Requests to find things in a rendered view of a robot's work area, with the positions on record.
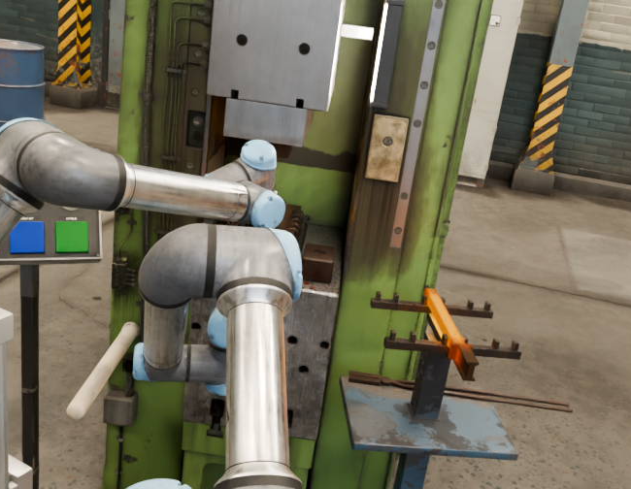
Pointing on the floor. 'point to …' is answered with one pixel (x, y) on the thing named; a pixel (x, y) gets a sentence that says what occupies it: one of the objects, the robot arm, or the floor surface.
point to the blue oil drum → (15, 82)
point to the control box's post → (29, 311)
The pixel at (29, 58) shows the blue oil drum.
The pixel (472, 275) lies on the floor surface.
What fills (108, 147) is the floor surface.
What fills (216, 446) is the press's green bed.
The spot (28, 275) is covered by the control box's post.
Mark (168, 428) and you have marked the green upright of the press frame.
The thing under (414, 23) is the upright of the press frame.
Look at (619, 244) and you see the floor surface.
